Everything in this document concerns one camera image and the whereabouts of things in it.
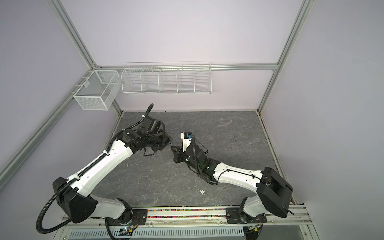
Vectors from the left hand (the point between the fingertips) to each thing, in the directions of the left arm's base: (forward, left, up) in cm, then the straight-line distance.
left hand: (172, 142), depth 75 cm
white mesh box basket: (+43, +50, +2) cm, 66 cm away
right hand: (-3, +1, -1) cm, 4 cm away
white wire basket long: (+47, +5, +7) cm, 47 cm away
